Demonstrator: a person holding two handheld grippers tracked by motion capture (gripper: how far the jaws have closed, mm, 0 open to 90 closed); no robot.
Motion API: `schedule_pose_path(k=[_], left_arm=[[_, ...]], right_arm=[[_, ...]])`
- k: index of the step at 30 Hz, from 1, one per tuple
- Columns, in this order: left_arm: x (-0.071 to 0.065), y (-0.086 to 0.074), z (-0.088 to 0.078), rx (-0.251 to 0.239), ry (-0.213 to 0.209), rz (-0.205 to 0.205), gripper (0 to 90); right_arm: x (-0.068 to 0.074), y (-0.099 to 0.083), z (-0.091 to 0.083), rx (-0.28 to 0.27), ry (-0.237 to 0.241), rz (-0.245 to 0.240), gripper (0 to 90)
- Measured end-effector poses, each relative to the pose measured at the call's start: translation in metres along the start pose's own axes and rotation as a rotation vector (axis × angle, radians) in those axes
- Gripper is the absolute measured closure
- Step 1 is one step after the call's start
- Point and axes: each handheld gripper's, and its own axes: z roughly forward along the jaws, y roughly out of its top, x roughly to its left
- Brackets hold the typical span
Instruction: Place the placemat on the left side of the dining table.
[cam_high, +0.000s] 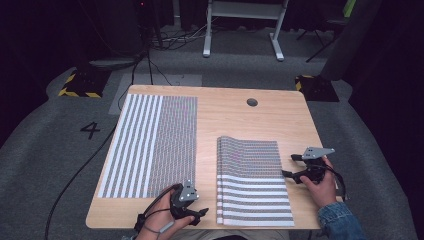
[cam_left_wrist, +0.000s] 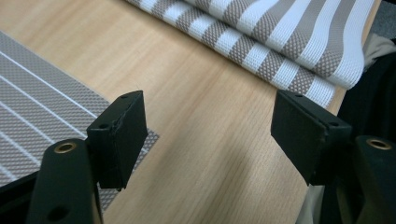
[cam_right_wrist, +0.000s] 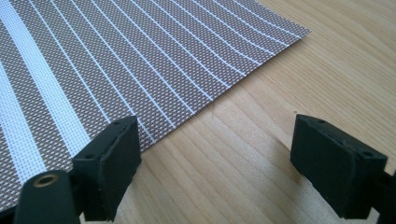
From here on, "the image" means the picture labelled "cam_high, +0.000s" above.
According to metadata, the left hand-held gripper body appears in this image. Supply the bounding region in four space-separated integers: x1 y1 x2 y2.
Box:
169 179 201 220

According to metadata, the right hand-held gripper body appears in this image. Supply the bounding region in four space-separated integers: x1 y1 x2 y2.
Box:
301 146 336 184

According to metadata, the stack of striped placemats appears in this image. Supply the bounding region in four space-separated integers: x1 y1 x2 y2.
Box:
215 135 296 228

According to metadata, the striped grey white woven mat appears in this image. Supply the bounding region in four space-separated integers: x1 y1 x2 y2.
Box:
97 93 199 200

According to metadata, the person's right hand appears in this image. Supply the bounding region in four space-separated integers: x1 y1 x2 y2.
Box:
299 158 338 209

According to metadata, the person's left hand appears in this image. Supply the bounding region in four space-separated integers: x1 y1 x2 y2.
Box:
134 187 196 240

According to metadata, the grey curtain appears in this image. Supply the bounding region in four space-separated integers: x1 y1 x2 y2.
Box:
319 0 383 82

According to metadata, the black chair with legs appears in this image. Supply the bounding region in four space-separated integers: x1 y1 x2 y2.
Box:
296 0 355 64

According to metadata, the black equipment stand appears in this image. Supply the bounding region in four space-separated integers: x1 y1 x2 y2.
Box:
88 0 165 70

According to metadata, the thin grey cord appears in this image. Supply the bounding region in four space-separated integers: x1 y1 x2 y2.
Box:
143 220 176 234

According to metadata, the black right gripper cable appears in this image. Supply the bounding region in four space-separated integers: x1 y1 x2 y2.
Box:
324 163 348 202

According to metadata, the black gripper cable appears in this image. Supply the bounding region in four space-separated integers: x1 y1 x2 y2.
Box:
324 163 348 202
133 183 184 234

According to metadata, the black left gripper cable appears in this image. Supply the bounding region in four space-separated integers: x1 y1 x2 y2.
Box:
133 183 184 234

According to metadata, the black yellow striped base plate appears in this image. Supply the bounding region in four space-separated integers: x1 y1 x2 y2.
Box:
294 74 340 103
57 67 112 99

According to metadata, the long black floor cable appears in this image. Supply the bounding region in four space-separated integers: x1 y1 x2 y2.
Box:
44 123 118 240

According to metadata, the white metal desk frame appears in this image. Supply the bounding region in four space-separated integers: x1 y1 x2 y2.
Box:
202 0 290 62

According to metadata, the tangle of floor cables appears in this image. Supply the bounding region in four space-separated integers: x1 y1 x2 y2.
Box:
149 18 218 52

